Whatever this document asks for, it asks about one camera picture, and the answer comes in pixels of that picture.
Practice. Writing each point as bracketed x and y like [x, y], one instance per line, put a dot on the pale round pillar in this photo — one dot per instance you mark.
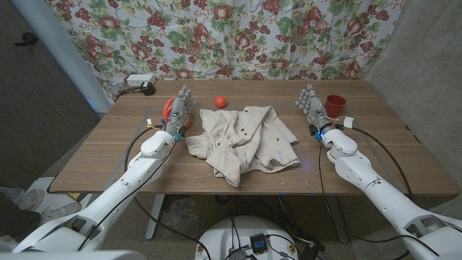
[65, 54]

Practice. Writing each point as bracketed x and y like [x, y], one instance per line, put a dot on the black wall hook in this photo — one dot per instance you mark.
[26, 38]

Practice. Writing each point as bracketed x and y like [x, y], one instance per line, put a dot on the white power strip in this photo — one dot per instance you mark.
[140, 79]

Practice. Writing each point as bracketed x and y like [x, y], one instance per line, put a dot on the white table leg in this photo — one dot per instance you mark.
[155, 216]

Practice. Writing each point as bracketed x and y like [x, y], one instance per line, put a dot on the grey table leg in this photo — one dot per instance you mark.
[337, 220]

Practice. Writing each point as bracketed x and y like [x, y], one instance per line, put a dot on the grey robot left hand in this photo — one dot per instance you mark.
[178, 113]

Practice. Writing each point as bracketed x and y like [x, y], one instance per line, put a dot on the red cup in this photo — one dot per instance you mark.
[335, 106]

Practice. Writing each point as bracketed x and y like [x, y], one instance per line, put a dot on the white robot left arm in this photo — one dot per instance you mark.
[122, 187]

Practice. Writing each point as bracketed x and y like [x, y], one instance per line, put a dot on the person in dark trousers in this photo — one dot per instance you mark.
[18, 220]

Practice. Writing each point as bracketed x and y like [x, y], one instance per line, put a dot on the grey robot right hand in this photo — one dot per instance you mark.
[315, 108]

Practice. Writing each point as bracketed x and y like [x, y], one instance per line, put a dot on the black plug adapter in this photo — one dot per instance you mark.
[148, 88]

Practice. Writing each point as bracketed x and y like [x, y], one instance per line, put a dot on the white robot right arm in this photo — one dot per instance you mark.
[382, 196]

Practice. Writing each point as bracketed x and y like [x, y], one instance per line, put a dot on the black box on torso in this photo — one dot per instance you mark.
[258, 242]

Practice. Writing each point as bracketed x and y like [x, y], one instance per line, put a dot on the beige button jacket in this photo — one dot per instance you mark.
[245, 144]

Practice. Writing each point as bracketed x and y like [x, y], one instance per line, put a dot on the orange-red ball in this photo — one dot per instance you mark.
[220, 102]

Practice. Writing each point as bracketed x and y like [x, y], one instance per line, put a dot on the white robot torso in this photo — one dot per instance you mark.
[220, 234]

